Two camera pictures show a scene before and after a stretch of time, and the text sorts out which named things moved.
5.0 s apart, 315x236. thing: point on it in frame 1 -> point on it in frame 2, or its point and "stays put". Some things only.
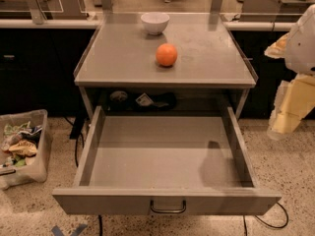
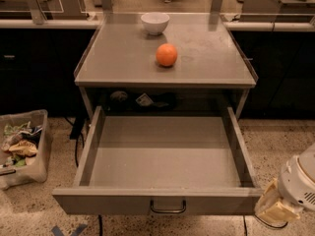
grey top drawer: [164, 165] stays put
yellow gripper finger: [278, 49] -> [272, 194]
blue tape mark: [81, 228] stays put
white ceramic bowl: [155, 23] stays put
